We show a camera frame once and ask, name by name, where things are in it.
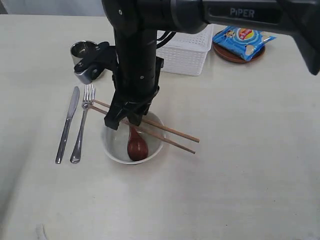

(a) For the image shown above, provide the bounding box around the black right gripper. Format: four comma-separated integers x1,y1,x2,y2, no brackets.
104,30,164,130

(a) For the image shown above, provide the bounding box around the silver metal fork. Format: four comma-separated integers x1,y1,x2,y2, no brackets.
70,83,96,164

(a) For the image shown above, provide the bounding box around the brown wooden chopstick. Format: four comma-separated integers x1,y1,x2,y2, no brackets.
89,104,197,155
92,99,200,143

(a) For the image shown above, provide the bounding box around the grey ceramic bowl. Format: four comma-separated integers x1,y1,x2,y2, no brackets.
101,122,164,165

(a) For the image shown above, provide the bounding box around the brown round plate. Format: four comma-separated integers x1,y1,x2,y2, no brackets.
212,42,266,64

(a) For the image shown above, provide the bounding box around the blue chips bag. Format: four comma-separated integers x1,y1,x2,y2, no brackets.
212,26,276,62

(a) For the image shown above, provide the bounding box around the silver table knife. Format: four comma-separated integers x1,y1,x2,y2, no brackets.
55,86,80,164

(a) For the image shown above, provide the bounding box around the white perforated plastic basket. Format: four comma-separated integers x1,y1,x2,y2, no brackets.
156,24,214,76

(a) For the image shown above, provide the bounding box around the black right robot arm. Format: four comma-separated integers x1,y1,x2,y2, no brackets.
102,0,320,130

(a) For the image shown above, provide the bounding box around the silver metal cup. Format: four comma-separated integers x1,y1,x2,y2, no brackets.
70,40,103,85

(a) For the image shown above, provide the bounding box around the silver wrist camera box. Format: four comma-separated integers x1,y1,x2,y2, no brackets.
73,41,118,73

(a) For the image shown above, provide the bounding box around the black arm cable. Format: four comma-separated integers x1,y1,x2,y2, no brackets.
156,30,177,49

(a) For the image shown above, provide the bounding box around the brown wooden spoon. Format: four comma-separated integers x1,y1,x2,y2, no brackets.
127,126,149,162

